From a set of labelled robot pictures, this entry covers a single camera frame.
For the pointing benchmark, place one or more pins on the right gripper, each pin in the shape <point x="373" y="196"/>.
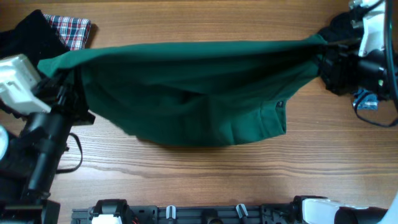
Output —
<point x="337" y="73"/>

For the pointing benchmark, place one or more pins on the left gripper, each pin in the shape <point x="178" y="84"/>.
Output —
<point x="69" y="97"/>

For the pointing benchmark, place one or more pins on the green cloth garment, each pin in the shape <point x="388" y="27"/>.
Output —
<point x="194" y="93"/>

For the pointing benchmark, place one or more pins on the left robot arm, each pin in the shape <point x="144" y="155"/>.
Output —
<point x="29" y="161"/>

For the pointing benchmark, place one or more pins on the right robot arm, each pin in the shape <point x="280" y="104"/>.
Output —
<point x="368" y="61"/>

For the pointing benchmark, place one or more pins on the black crumpled garment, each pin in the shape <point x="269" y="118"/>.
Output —
<point x="339" y="29"/>

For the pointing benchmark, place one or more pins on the blue denim garment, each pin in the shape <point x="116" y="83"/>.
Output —
<point x="370" y="102"/>

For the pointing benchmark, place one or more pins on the red plaid shirt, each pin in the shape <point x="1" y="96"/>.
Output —
<point x="73" y="32"/>

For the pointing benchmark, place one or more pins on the black folded garment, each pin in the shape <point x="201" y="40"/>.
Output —
<point x="34" y="38"/>

